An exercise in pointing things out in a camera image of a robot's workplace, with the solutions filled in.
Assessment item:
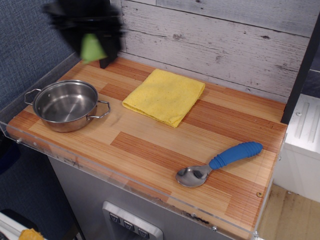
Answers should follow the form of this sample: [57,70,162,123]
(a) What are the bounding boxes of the black left vertical post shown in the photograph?
[99,0,120,69]

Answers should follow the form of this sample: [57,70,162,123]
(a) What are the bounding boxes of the stainless steel pot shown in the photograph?
[24,79,111,133]

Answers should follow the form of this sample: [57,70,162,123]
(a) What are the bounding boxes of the green toy guava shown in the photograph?
[80,33,107,64]

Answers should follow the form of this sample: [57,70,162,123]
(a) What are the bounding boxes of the black right vertical post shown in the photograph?
[280,15,320,125]

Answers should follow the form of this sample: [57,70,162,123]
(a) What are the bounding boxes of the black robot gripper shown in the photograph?
[42,0,123,63]

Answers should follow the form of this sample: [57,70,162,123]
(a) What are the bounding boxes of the blue handled metal spoon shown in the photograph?
[175,141,263,188]

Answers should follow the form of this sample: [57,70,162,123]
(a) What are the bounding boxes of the grey cabinet with dispenser panel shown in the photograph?
[49,157,254,240]

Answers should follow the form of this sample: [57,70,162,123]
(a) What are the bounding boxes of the clear acrylic table guard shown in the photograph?
[0,36,287,240]

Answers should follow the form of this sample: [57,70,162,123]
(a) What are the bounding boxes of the white side cabinet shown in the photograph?
[273,94,320,202]

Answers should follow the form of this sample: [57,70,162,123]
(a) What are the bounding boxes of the yellow folded cloth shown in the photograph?
[122,69,206,128]

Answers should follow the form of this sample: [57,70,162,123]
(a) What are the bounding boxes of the black vertical post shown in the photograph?
[99,0,120,69]
[280,15,320,125]

